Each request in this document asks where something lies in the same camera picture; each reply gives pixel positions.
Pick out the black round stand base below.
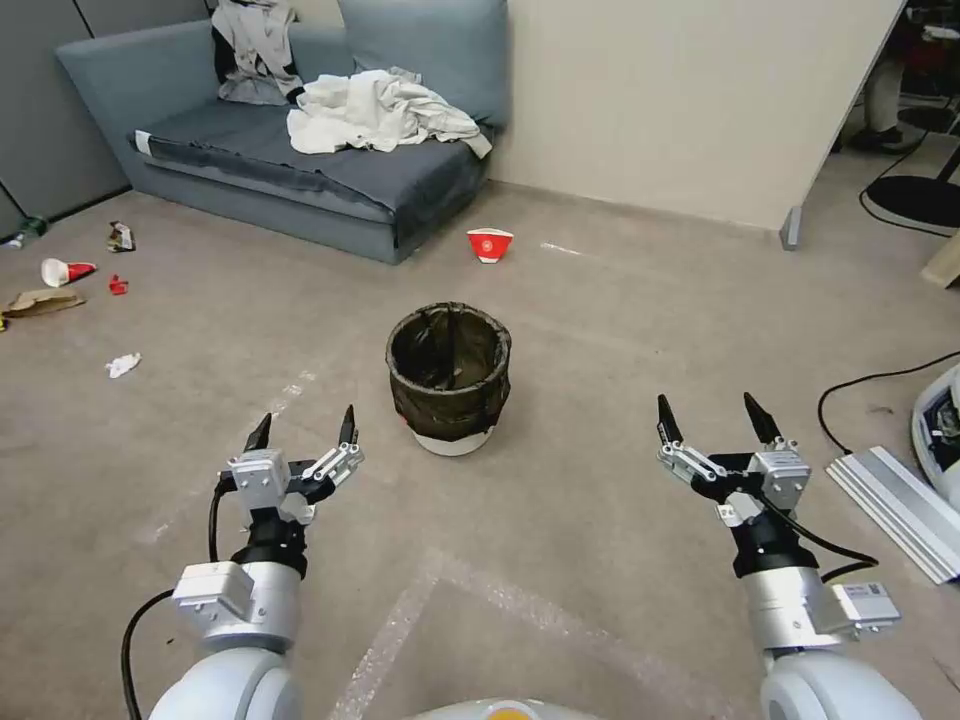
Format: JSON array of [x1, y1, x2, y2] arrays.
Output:
[[859, 175, 960, 238]]

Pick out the white and black jacket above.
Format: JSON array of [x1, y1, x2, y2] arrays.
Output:
[[209, 0, 306, 106]]

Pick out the black floor cable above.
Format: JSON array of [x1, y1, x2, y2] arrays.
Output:
[[816, 352, 960, 457]]

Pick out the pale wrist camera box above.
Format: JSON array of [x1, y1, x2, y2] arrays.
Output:
[[228, 448, 292, 513], [752, 449, 813, 515]]

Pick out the white trash can black liner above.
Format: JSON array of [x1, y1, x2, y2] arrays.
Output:
[[386, 301, 514, 457]]

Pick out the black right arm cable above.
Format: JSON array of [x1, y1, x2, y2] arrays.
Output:
[[779, 506, 880, 585]]

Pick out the white crumpled clothes pile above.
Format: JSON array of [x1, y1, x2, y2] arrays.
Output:
[[287, 67, 493, 160]]

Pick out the blue grey sofa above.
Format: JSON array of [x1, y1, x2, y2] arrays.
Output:
[[54, 0, 513, 265]]

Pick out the pale wooden board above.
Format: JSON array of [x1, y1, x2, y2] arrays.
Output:
[[920, 228, 960, 291]]

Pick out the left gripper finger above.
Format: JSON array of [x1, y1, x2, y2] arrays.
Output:
[[299, 405, 367, 486], [227, 412, 274, 469]]

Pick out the beige partition panel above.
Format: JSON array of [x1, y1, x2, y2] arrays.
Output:
[[491, 0, 910, 231]]

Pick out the white robot front shell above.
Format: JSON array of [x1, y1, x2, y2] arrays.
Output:
[[408, 697, 588, 720]]

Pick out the brown paper bag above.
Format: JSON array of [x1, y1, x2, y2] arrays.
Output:
[[1, 288, 88, 321]]

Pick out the person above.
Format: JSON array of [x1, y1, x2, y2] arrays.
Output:
[[845, 44, 913, 156]]

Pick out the white and red paper cup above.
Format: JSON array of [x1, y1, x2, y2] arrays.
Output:
[[41, 257, 99, 289]]

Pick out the blue grey cushion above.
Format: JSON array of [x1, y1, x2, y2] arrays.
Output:
[[337, 0, 511, 130]]

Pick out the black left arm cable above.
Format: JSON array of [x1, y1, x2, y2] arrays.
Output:
[[122, 479, 249, 720]]

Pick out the green plastic bottle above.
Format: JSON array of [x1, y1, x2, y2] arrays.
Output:
[[0, 217, 48, 251]]

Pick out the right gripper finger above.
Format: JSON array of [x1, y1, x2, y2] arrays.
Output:
[[656, 394, 726, 486], [744, 391, 801, 454]]

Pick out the white rounded machine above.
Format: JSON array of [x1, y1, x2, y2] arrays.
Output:
[[909, 367, 960, 506]]

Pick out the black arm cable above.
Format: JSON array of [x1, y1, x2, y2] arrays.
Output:
[[779, 506, 880, 585], [122, 479, 249, 720]]

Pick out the silver aluminium profile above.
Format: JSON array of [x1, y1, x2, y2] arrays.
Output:
[[824, 445, 960, 586]]

